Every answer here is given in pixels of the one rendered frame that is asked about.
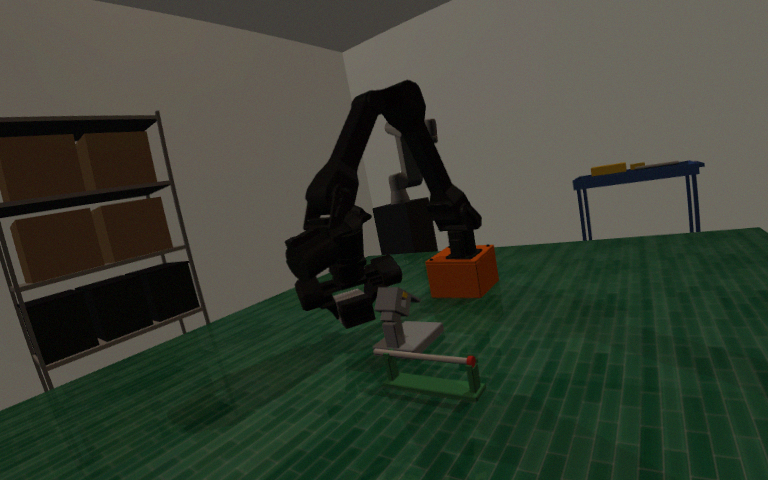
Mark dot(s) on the beige pin with red cap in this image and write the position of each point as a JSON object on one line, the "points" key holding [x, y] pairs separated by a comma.
{"points": [[443, 358]]}

